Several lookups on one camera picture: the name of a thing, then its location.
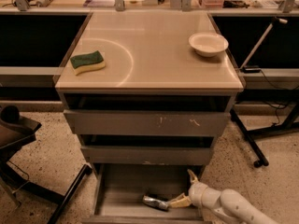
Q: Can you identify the black stand left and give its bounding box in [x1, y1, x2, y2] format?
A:
[0, 112, 93, 224]

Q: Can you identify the grey drawer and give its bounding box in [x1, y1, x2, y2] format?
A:
[82, 164, 212, 224]
[81, 135, 214, 165]
[63, 93, 232, 137]

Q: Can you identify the silver redbull can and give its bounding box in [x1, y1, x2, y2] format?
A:
[142, 195, 169, 211]

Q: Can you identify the grey drawer cabinet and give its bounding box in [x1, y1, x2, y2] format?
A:
[54, 10, 245, 224]

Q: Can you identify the black wheeled stand right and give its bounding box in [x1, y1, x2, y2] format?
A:
[230, 101, 299, 168]

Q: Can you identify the white pole with black base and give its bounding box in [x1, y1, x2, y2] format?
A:
[239, 17, 288, 73]

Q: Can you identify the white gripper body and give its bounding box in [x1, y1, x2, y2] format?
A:
[188, 182, 215, 208]

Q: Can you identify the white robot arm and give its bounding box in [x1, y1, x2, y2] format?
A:
[168, 169, 278, 224]

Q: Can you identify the green yellow sponge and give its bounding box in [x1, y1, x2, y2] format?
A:
[70, 50, 106, 76]

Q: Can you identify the white bowl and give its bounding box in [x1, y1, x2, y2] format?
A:
[189, 33, 229, 58]

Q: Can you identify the top grey drawer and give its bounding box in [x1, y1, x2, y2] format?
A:
[63, 93, 232, 137]

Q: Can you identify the middle grey drawer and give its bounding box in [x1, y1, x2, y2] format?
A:
[81, 135, 214, 165]

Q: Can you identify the bottom grey drawer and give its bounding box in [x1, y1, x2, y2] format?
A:
[82, 164, 212, 224]

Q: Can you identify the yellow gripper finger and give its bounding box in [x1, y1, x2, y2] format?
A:
[187, 169, 198, 185]
[168, 193, 192, 208]

